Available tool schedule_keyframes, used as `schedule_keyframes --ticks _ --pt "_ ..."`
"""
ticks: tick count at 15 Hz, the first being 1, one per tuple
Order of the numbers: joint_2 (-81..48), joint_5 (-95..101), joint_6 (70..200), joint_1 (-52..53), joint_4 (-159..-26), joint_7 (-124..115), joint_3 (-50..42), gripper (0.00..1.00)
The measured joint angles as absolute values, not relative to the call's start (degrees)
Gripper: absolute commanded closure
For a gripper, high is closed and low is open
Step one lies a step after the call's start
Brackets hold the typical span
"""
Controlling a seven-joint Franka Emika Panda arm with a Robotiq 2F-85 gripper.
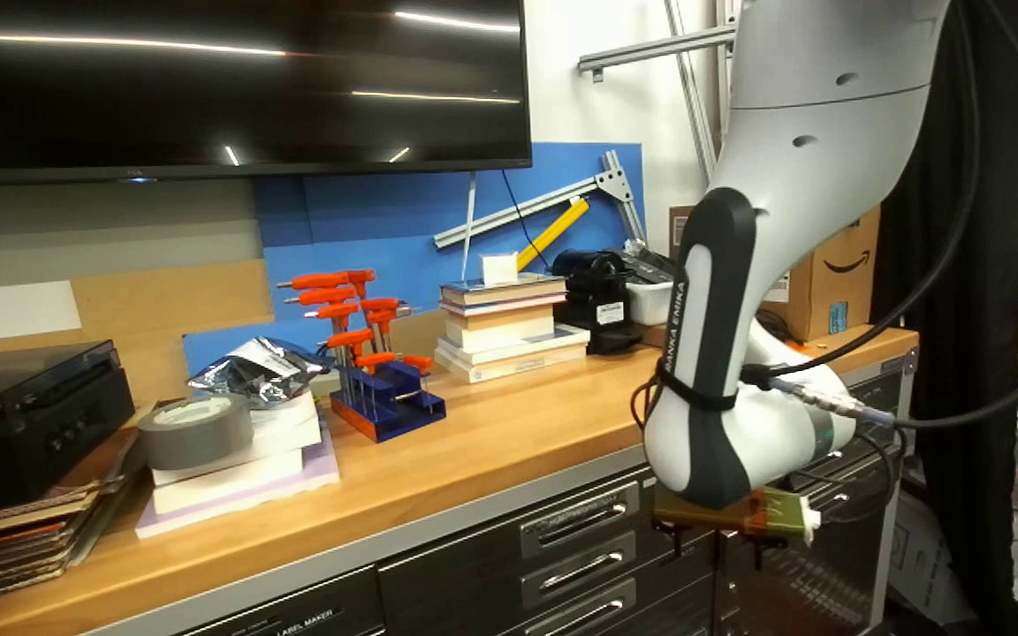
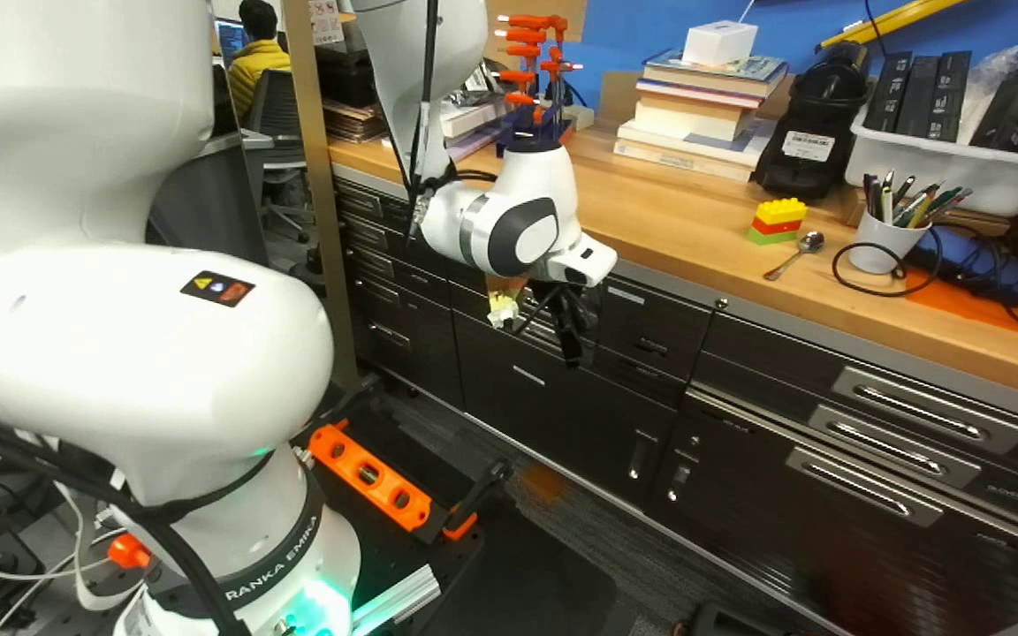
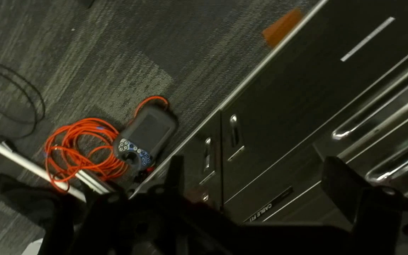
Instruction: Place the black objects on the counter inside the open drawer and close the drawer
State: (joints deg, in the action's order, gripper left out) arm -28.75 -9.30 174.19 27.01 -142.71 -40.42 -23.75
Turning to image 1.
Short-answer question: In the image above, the yellow spirit level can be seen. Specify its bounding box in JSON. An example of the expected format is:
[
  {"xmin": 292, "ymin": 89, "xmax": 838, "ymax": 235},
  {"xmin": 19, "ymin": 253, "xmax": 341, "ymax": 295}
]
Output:
[{"xmin": 513, "ymin": 194, "xmax": 594, "ymax": 275}]

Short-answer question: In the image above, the black cabinet drawer face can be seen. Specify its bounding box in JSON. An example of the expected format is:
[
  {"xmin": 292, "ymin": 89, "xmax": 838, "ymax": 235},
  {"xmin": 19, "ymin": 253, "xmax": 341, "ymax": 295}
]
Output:
[{"xmin": 178, "ymin": 565, "xmax": 387, "ymax": 636}]

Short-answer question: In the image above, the orange T-handle hex key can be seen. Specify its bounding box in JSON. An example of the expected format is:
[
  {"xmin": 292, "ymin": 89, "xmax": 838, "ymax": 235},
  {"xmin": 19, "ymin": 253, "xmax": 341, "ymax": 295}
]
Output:
[
  {"xmin": 325, "ymin": 325, "xmax": 380, "ymax": 353},
  {"xmin": 357, "ymin": 293, "xmax": 411, "ymax": 325},
  {"xmin": 292, "ymin": 285, "xmax": 361, "ymax": 309},
  {"xmin": 314, "ymin": 300, "xmax": 367, "ymax": 327},
  {"xmin": 354, "ymin": 348, "xmax": 438, "ymax": 376},
  {"xmin": 275, "ymin": 268, "xmax": 380, "ymax": 295}
]

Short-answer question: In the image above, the stack of brown boards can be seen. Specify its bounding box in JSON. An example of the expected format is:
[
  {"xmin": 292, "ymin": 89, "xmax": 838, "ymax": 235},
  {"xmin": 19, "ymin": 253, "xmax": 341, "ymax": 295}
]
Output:
[{"xmin": 0, "ymin": 422, "xmax": 150, "ymax": 610}]

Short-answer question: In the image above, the black equipment case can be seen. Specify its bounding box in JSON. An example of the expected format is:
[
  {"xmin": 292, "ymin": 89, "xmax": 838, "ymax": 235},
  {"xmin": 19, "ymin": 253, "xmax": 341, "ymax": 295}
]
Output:
[{"xmin": 0, "ymin": 338, "xmax": 137, "ymax": 522}]

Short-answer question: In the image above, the silver foil bag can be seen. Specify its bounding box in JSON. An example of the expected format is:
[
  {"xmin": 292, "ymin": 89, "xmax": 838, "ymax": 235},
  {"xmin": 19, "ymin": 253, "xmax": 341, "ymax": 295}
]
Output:
[{"xmin": 183, "ymin": 336, "xmax": 341, "ymax": 409}]

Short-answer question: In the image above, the blue hex key stand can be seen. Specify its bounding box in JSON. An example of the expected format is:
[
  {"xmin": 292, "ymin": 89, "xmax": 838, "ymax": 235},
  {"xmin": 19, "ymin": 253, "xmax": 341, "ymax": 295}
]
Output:
[{"xmin": 329, "ymin": 358, "xmax": 449, "ymax": 444}]

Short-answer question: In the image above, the brown cardboard panel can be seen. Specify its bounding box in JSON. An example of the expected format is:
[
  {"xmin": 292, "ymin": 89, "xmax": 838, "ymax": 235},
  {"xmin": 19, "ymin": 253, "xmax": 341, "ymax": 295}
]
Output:
[{"xmin": 66, "ymin": 257, "xmax": 278, "ymax": 409}]

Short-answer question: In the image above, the white paper sheet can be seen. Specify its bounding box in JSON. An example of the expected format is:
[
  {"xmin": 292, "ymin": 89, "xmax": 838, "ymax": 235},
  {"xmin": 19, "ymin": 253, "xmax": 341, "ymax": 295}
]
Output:
[{"xmin": 0, "ymin": 278, "xmax": 88, "ymax": 348}]

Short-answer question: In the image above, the black cable silver connector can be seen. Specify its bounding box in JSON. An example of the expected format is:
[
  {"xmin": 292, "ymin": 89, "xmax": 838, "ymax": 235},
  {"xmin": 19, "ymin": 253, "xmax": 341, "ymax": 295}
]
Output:
[{"xmin": 754, "ymin": 0, "xmax": 1018, "ymax": 434}]

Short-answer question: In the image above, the gold camera box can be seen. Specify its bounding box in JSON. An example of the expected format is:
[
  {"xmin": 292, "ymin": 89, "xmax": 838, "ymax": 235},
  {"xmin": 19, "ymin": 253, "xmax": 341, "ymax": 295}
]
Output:
[{"xmin": 650, "ymin": 484, "xmax": 823, "ymax": 550}]

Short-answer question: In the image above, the aluminium angle bracket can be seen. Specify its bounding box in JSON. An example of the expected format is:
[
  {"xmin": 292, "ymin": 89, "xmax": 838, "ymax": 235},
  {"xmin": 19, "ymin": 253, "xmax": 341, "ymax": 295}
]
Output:
[{"xmin": 431, "ymin": 148, "xmax": 650, "ymax": 253}]

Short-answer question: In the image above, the blue foam board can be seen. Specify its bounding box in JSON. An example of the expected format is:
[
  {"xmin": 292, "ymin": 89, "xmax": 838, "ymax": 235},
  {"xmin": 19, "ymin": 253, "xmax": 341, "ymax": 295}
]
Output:
[{"xmin": 180, "ymin": 140, "xmax": 650, "ymax": 376}]

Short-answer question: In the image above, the black device on bench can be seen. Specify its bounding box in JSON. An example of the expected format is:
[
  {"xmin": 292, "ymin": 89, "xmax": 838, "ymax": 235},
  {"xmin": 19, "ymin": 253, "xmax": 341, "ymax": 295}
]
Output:
[{"xmin": 550, "ymin": 246, "xmax": 650, "ymax": 358}]

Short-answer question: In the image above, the grey duct tape roll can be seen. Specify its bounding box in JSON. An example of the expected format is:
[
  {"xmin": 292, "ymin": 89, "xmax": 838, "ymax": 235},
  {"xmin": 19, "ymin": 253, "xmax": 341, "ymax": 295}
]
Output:
[{"xmin": 133, "ymin": 393, "xmax": 259, "ymax": 477}]

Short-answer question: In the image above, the aluminium rail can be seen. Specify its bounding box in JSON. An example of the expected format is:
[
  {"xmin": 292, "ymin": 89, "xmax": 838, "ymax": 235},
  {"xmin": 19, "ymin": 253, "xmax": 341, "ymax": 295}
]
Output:
[{"xmin": 574, "ymin": 17, "xmax": 751, "ymax": 84}]

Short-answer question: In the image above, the wide white book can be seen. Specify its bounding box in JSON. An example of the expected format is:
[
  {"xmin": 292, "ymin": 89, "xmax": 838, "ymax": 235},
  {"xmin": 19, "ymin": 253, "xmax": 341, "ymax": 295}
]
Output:
[{"xmin": 431, "ymin": 322, "xmax": 594, "ymax": 388}]

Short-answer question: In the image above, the small white box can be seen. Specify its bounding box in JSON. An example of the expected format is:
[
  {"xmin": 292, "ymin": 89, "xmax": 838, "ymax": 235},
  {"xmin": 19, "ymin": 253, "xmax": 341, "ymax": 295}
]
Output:
[{"xmin": 482, "ymin": 249, "xmax": 522, "ymax": 289}]

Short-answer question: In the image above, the black cartridge pack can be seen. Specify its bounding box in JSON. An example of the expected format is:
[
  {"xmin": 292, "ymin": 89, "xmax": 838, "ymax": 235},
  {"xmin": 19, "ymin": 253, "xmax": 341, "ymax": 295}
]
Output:
[{"xmin": 626, "ymin": 246, "xmax": 683, "ymax": 285}]

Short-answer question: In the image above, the dark cover book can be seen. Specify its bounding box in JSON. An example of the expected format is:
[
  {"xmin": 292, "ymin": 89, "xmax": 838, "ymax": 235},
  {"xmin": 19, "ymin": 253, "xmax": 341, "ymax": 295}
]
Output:
[{"xmin": 438, "ymin": 270, "xmax": 570, "ymax": 309}]

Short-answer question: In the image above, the black curtain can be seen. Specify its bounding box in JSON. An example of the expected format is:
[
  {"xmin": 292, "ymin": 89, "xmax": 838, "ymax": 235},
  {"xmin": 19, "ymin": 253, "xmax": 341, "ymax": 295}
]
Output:
[{"xmin": 874, "ymin": 0, "xmax": 1018, "ymax": 636}]

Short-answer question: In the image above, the cardboard Amazon box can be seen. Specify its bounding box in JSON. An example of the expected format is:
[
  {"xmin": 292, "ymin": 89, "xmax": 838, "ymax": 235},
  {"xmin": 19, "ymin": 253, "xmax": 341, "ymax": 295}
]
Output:
[{"xmin": 665, "ymin": 203, "xmax": 886, "ymax": 347}]

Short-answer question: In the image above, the black flat screen monitor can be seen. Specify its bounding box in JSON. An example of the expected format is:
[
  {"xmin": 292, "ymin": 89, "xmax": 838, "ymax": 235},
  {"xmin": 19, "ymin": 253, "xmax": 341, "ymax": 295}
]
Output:
[{"xmin": 0, "ymin": 0, "xmax": 535, "ymax": 187}]

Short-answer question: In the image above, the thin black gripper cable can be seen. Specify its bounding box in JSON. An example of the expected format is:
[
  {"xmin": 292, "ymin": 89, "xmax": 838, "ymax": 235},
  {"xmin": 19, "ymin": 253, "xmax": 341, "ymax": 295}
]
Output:
[{"xmin": 626, "ymin": 363, "xmax": 672, "ymax": 434}]

